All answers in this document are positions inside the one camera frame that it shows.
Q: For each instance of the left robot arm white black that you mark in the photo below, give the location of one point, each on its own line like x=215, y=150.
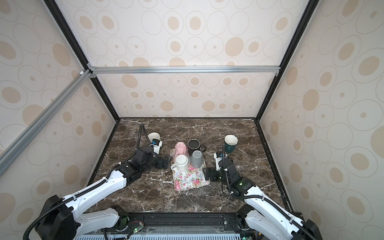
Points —
x=66, y=218

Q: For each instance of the diagonal aluminium rail left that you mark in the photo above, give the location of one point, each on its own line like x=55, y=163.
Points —
x=19, y=144

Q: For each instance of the pink mug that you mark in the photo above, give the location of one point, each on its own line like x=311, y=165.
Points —
x=181, y=149

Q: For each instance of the horizontal aluminium rail back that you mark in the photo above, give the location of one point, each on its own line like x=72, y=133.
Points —
x=185, y=70

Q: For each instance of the small circuit board with leds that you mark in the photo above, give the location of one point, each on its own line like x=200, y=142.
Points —
x=135, y=226

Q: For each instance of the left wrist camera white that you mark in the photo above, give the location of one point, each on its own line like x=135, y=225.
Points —
x=157, y=144

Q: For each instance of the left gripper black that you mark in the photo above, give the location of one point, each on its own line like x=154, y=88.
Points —
x=167, y=164

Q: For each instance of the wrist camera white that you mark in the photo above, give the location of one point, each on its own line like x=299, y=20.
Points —
x=157, y=144
x=218, y=159

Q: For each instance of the floral serving tray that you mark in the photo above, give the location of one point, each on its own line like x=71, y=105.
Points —
x=191, y=179

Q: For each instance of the grey mug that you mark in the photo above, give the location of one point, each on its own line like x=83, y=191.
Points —
x=197, y=159

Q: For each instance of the light green mug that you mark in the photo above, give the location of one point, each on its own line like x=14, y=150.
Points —
x=154, y=137

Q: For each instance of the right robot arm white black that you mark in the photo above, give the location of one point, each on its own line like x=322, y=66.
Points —
x=260, y=213

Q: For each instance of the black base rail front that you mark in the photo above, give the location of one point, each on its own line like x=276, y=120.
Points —
x=226, y=222

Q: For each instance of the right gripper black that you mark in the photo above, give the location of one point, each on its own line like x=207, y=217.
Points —
x=207, y=174

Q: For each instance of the black mug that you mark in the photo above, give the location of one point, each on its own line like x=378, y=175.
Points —
x=195, y=145

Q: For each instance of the white mug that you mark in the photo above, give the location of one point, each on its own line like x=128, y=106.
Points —
x=181, y=164

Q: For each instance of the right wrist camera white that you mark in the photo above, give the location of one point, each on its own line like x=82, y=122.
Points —
x=218, y=159

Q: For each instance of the dark green mug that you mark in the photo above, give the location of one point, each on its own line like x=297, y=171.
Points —
x=231, y=142

